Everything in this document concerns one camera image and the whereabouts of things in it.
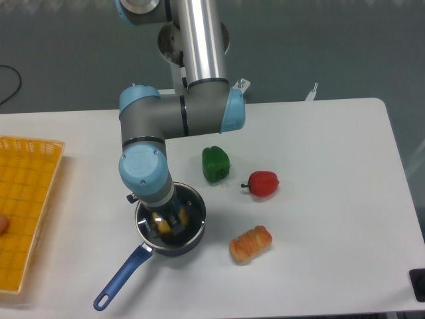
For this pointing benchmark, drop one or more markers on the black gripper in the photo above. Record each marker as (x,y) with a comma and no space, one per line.
(167,208)

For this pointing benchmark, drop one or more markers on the glass pot lid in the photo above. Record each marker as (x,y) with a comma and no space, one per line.
(183,242)

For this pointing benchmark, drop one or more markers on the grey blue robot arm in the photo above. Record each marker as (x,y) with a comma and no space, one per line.
(204,102)

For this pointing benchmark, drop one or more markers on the fingertip at left edge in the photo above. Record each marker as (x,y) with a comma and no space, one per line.
(4,222)

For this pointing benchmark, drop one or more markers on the yellow bell pepper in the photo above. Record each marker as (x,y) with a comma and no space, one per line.
(162,227)

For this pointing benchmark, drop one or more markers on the green bell pepper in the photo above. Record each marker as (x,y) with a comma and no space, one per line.
(215,164)

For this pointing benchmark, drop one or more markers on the orange croissant bread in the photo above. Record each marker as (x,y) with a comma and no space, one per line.
(250,244)

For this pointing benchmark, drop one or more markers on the red bell pepper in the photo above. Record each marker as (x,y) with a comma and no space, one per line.
(262,183)

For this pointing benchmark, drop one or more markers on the yellow woven basket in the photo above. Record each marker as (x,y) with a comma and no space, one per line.
(28,171)

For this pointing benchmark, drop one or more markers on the black device at table edge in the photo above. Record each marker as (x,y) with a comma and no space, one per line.
(417,280)

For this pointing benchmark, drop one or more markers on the dark pot with blue handle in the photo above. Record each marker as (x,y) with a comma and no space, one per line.
(140,255)

